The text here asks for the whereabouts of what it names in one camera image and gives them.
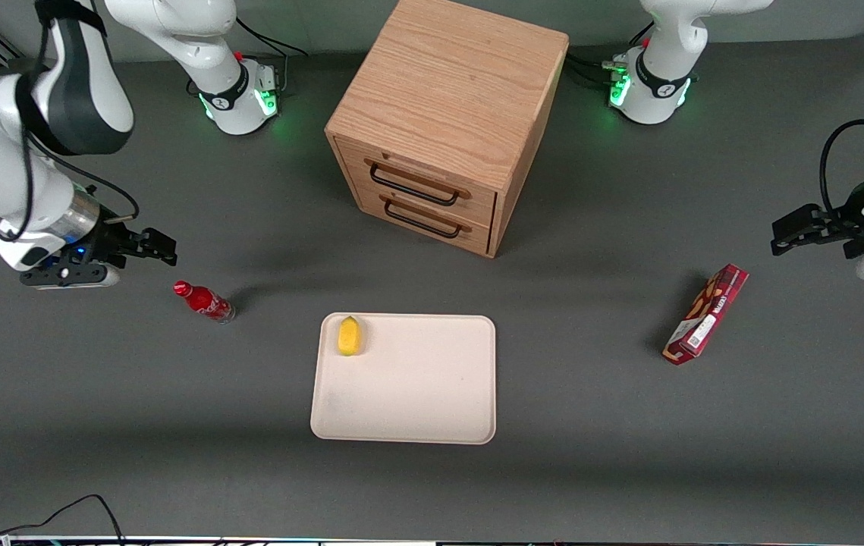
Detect beige plastic tray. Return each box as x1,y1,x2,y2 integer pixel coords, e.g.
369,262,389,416
309,312,497,446

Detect black cables at right arm base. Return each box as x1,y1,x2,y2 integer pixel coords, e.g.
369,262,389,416
234,17,309,96

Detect black cable at table edge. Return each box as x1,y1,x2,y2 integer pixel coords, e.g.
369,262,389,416
0,494,127,546

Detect red coke bottle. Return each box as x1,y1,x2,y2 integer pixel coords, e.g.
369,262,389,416
173,280,237,325

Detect yellow lemon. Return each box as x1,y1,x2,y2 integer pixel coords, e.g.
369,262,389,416
337,315,362,357

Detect red snack box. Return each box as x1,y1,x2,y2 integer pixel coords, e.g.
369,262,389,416
662,263,750,367

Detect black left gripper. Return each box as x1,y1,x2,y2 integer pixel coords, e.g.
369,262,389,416
771,171,864,260

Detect black cables at left arm base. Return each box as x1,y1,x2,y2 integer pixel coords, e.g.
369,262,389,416
564,23,656,90

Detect black cables at arm base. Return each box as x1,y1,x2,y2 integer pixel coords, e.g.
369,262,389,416
234,17,309,96
564,23,656,90

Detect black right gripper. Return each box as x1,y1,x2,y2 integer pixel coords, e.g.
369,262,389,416
75,220,178,268

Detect wooden drawer cabinet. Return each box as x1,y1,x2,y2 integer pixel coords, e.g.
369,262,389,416
324,0,570,260

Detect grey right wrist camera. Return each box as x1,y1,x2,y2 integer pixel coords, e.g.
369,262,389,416
20,262,121,290

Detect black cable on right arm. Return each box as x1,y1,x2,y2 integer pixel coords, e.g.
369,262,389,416
0,0,141,243

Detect black drawer handle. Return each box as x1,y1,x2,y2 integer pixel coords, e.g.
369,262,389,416
369,162,462,208
383,195,464,240

